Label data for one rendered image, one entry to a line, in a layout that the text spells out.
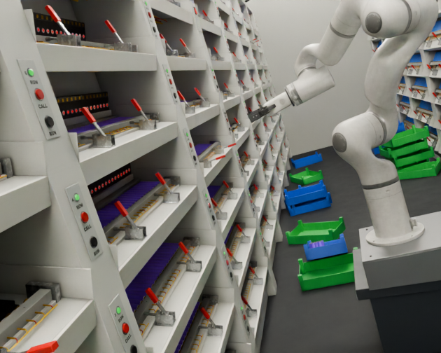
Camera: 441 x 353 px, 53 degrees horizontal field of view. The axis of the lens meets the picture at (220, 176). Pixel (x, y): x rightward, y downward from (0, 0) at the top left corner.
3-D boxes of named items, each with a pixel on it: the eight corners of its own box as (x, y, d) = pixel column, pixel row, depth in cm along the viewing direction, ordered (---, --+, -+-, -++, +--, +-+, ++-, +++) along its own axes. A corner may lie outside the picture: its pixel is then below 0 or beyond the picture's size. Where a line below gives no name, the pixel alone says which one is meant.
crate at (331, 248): (310, 255, 248) (306, 241, 250) (346, 247, 244) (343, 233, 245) (306, 260, 220) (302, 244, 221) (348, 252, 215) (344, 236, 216)
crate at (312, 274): (360, 261, 223) (357, 246, 222) (366, 279, 204) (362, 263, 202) (302, 272, 230) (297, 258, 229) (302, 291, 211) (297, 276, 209)
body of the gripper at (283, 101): (297, 106, 158) (269, 120, 161) (297, 104, 168) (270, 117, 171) (287, 87, 158) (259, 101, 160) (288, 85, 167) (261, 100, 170)
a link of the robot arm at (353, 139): (407, 176, 145) (388, 106, 142) (366, 196, 138) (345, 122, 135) (379, 177, 156) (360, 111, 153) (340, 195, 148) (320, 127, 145)
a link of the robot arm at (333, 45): (317, 1, 143) (286, 69, 168) (337, 36, 135) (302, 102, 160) (341, 1, 145) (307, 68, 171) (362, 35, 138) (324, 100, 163)
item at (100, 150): (178, 136, 133) (176, 89, 130) (81, 188, 75) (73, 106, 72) (114, 136, 136) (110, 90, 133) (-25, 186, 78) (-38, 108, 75)
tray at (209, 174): (232, 156, 203) (232, 135, 201) (204, 191, 145) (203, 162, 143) (189, 155, 207) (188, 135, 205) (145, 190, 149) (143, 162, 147)
